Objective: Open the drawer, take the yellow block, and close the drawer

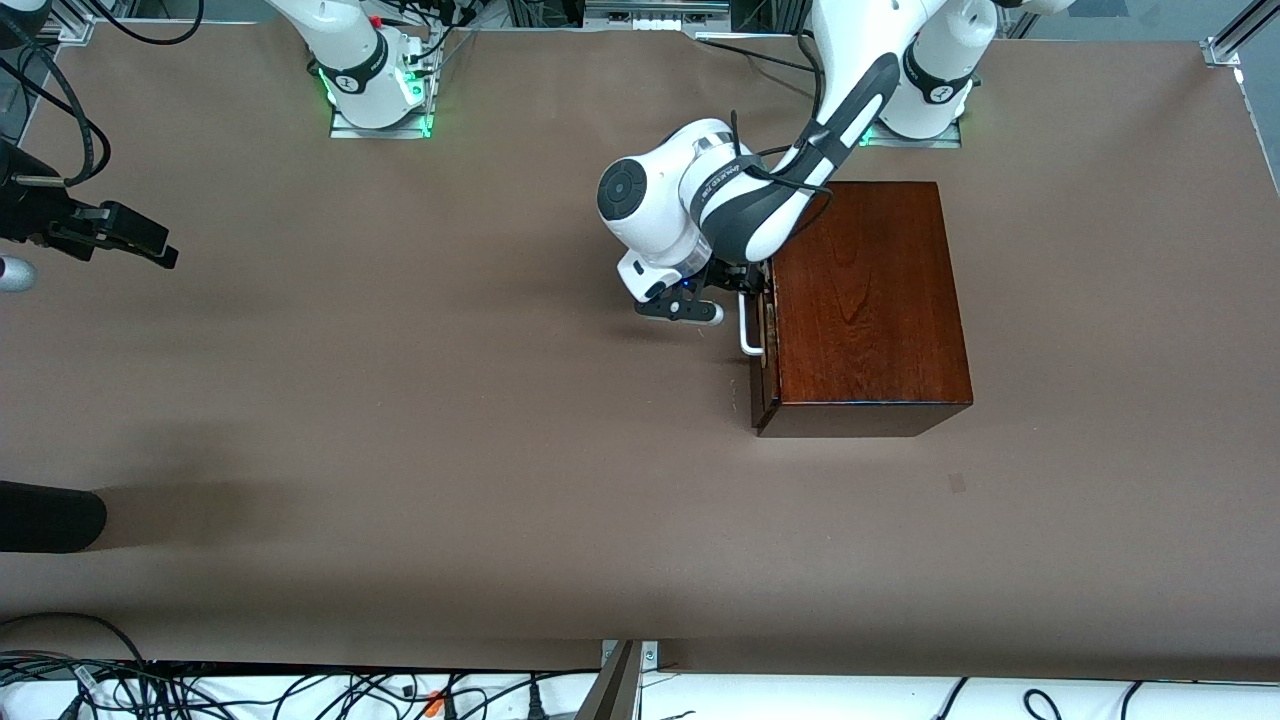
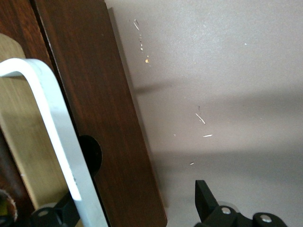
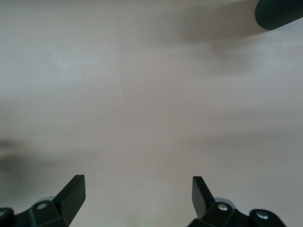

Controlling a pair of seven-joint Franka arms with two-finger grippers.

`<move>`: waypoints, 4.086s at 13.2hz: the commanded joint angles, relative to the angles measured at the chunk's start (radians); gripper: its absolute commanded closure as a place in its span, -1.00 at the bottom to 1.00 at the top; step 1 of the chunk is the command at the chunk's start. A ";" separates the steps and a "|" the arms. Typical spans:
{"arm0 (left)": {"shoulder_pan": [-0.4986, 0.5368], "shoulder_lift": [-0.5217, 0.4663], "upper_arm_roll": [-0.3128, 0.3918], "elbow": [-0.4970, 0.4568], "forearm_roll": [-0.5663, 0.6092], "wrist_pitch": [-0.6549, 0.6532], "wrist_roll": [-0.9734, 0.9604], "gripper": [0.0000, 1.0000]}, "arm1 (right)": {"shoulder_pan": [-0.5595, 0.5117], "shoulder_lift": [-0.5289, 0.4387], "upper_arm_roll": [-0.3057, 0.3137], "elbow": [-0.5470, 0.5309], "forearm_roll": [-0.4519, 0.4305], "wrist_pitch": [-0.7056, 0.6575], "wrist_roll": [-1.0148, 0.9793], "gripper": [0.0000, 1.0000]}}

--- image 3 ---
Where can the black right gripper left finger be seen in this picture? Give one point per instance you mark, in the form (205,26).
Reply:
(68,198)

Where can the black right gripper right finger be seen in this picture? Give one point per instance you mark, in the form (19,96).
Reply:
(203,203)

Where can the black foam-covered pole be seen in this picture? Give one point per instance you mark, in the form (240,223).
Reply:
(277,14)

